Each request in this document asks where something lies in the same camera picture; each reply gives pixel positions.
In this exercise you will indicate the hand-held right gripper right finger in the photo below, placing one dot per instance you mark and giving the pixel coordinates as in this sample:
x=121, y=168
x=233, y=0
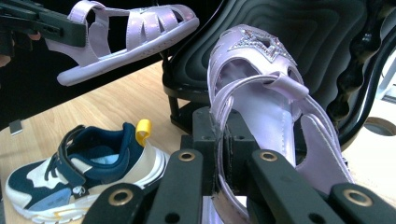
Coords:
x=236, y=149

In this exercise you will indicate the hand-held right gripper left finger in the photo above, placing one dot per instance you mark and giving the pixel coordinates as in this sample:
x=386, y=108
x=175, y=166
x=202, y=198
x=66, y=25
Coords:
x=208, y=137

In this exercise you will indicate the lilac sandal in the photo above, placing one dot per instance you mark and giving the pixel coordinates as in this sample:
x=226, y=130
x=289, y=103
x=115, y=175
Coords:
x=140, y=34
x=267, y=118

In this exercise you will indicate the navy and white sneaker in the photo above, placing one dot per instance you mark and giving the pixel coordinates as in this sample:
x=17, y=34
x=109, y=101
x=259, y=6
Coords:
x=93, y=174

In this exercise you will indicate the red and black shoe rack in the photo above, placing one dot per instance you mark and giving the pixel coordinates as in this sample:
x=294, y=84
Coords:
x=327, y=37

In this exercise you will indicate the small grey metal block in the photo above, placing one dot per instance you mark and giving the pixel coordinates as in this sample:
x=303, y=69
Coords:
x=15, y=127

